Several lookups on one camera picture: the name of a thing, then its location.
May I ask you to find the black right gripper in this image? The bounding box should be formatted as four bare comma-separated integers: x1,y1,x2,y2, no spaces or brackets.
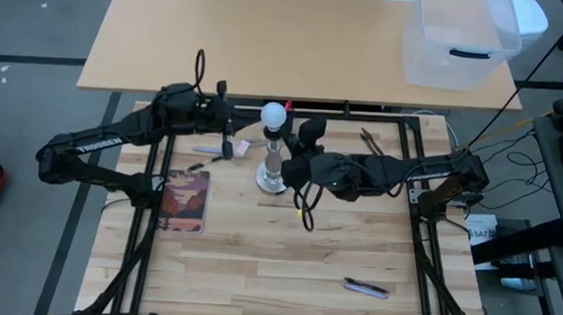
278,117,328,193

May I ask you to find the sunset print mat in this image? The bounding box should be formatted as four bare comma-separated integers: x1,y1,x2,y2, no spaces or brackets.
156,168,212,236

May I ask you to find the white labelled box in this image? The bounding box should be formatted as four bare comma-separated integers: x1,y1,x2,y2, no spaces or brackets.
463,213,499,247

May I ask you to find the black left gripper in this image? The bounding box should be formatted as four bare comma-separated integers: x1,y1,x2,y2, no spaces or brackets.
203,79,266,162

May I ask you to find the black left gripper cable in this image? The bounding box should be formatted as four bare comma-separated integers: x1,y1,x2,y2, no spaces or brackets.
192,48,208,96

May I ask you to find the black cable bundle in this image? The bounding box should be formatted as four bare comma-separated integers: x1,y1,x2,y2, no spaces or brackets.
490,129,557,216

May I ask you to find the black pen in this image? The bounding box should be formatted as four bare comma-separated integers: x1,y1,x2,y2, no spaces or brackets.
342,276,391,295

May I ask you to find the silver blue pen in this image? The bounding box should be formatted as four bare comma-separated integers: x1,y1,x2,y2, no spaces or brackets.
342,283,389,300

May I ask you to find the tan wooden desk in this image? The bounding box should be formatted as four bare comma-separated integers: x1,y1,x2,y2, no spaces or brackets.
75,0,529,113

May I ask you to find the black pen cup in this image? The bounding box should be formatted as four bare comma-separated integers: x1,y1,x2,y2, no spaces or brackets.
281,109,297,140

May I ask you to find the silver metal lamp base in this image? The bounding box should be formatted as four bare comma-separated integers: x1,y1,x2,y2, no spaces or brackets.
254,126,292,197

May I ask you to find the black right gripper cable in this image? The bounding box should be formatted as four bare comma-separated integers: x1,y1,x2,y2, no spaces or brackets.
290,179,325,233

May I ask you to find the black aluminium frame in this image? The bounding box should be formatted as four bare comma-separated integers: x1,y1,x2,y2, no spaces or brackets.
79,96,497,315

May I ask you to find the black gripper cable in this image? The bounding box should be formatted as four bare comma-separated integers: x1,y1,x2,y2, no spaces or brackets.
290,179,325,233
192,48,208,96

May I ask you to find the clear lamp cord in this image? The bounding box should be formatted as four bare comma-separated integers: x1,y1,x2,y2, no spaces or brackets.
189,133,270,166

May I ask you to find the clear plastic storage bin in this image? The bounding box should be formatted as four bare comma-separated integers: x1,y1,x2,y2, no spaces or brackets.
399,0,525,94

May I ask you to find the white lightbulb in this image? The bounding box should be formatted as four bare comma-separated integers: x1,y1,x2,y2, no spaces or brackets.
258,100,288,133

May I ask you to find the dark slim pen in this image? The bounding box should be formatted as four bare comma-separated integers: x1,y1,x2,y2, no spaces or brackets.
360,127,388,158
358,134,380,157

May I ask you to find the thin black taut cable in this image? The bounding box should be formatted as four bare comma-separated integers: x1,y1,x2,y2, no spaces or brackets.
454,0,563,164

